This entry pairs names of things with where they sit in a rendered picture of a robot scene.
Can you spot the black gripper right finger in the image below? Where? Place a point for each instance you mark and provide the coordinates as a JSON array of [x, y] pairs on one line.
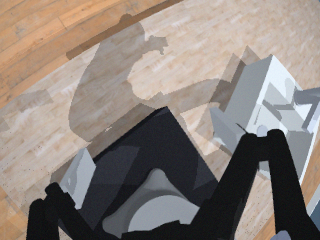
[[223, 211]]

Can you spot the white rectangular sink basin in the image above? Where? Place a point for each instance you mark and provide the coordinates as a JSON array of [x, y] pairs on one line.
[[278, 109]]

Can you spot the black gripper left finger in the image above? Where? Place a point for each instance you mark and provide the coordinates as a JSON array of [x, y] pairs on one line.
[[74, 184]]

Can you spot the silver mixer tap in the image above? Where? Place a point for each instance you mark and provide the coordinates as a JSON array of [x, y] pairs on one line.
[[305, 97]]

